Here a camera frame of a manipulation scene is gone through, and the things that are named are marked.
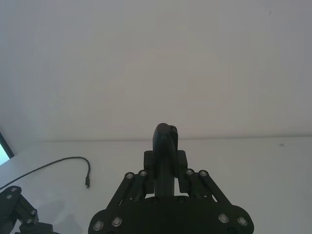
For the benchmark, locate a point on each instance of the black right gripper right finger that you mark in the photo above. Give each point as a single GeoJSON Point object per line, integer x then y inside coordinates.
{"type": "Point", "coordinates": [183, 170]}

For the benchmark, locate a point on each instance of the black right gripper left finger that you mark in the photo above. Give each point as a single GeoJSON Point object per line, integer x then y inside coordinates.
{"type": "Point", "coordinates": [161, 151]}

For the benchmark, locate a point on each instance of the dark framed panel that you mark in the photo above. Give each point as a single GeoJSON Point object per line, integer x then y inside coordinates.
{"type": "Point", "coordinates": [6, 146]}

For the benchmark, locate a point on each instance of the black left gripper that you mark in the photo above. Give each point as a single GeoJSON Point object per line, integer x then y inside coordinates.
{"type": "Point", "coordinates": [36, 226]}

